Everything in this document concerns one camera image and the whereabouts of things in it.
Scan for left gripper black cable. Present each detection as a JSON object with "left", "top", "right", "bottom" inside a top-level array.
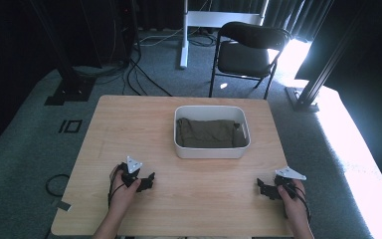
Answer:
[{"left": 106, "top": 163, "right": 127, "bottom": 208}]

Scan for black folding chair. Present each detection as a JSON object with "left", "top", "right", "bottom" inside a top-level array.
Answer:
[{"left": 208, "top": 21, "right": 291, "bottom": 101}]

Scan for olive green cloth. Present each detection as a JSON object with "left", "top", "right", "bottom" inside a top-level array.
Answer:
[{"left": 175, "top": 118, "right": 249, "bottom": 149}]

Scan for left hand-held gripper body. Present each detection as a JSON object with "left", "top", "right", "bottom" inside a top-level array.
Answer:
[{"left": 116, "top": 155, "right": 144, "bottom": 187}]

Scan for dark curtain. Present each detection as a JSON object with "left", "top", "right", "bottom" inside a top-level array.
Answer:
[{"left": 265, "top": 0, "right": 334, "bottom": 43}]

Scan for person's left hand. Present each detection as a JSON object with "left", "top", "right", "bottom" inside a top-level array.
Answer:
[{"left": 108, "top": 168, "right": 142, "bottom": 214}]

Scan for white floor cable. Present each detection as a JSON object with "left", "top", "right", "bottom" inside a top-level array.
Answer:
[{"left": 138, "top": 27, "right": 184, "bottom": 47}]

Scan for looped black floor cable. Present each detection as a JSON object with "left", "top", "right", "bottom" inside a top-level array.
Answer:
[{"left": 45, "top": 173, "right": 71, "bottom": 198}]

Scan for long black floor cables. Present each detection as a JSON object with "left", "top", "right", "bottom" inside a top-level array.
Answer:
[{"left": 121, "top": 58, "right": 174, "bottom": 98}]

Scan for white plastic bin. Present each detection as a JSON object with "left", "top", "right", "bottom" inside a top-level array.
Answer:
[{"left": 173, "top": 105, "right": 252, "bottom": 160}]

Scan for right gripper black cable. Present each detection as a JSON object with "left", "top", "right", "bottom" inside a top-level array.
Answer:
[{"left": 286, "top": 183, "right": 312, "bottom": 223}]

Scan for person's right hand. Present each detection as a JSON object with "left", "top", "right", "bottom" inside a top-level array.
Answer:
[{"left": 277, "top": 179, "right": 308, "bottom": 219}]

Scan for black metal stand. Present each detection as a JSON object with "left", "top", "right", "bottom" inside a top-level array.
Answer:
[
  {"left": 29, "top": 0, "right": 97, "bottom": 107},
  {"left": 285, "top": 0, "right": 370, "bottom": 114}
]

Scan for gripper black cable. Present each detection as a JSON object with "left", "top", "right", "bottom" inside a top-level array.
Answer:
[
  {"left": 106, "top": 163, "right": 127, "bottom": 208},
  {"left": 286, "top": 183, "right": 312, "bottom": 223}
]

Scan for white metal stand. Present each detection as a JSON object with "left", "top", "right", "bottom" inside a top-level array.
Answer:
[{"left": 179, "top": 0, "right": 270, "bottom": 70}]

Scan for grey tape piece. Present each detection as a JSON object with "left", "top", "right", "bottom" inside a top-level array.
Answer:
[{"left": 57, "top": 200, "right": 73, "bottom": 213}]

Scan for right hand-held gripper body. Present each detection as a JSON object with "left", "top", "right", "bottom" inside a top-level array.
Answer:
[{"left": 273, "top": 165, "right": 307, "bottom": 194}]

